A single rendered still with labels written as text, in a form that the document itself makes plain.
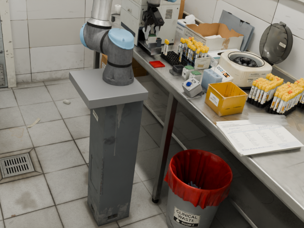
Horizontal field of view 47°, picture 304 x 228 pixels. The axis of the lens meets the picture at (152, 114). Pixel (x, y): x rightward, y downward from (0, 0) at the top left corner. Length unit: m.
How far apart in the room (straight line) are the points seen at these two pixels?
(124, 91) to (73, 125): 1.41
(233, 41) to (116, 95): 0.93
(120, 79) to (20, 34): 1.88
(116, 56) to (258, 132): 0.71
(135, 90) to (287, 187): 0.76
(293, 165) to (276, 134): 0.19
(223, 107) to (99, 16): 0.69
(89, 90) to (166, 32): 0.85
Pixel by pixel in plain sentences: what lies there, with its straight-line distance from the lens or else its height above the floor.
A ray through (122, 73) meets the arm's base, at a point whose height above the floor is 0.98.
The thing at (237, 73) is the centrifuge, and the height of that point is 0.97.
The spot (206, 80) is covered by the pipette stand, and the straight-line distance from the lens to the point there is 1.79.
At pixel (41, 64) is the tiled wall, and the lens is 3.54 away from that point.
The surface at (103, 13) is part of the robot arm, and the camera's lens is 1.65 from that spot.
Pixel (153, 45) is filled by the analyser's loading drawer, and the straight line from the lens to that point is 2.11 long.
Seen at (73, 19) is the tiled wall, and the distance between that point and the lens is 3.45.
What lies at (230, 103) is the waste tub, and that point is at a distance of 1.61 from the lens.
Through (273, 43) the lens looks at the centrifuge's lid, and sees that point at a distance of 2.12.
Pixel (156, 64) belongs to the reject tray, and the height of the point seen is 0.88.
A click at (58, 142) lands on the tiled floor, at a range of 2.77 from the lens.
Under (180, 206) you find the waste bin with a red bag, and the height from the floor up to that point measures 0.26.
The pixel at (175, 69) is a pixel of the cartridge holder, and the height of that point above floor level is 0.90.
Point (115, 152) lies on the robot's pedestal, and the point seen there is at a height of 0.54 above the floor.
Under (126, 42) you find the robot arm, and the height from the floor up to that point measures 1.12.
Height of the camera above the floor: 1.70
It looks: 32 degrees down
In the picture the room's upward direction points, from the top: 8 degrees clockwise
